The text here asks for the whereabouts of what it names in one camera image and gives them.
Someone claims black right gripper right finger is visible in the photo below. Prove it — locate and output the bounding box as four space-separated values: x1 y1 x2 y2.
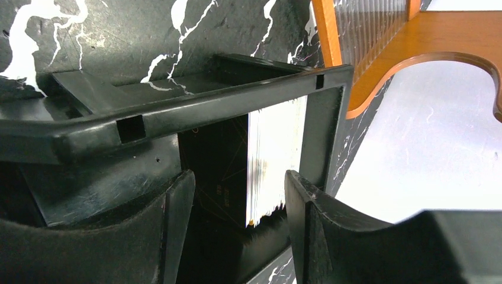
285 170 501 283

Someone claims black plastic card box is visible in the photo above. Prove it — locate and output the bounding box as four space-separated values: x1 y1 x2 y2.
1 54 354 283

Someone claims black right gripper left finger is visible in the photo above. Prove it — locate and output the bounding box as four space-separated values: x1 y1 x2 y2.
1 170 195 283

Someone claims stack of credit cards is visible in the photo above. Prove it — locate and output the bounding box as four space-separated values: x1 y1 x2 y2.
178 96 307 228

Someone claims orange wooden shelf rack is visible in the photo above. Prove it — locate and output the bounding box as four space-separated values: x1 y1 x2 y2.
311 0 502 123

